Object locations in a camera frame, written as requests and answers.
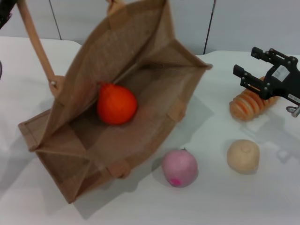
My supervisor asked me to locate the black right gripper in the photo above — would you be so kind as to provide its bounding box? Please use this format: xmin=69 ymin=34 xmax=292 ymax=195
xmin=233 ymin=46 xmax=300 ymax=105

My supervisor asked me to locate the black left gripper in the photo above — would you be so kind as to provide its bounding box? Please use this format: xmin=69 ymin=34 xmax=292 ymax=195
xmin=0 ymin=0 xmax=18 ymax=30

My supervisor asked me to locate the brown jute handbag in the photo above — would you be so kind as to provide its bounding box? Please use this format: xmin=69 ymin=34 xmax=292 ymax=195
xmin=17 ymin=0 xmax=213 ymax=204

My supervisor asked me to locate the pink toy peach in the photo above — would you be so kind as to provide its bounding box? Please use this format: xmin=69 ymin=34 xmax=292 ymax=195
xmin=161 ymin=148 xmax=199 ymax=188

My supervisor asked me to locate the orange toy fruit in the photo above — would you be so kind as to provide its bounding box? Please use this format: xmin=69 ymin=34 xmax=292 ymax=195
xmin=97 ymin=81 xmax=138 ymax=125

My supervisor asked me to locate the orange ridged toy croissant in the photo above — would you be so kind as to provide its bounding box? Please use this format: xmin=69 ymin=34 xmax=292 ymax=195
xmin=229 ymin=76 xmax=279 ymax=121

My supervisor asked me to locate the beige round toy bun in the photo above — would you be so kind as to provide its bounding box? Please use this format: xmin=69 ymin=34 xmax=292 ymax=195
xmin=226 ymin=139 xmax=260 ymax=174

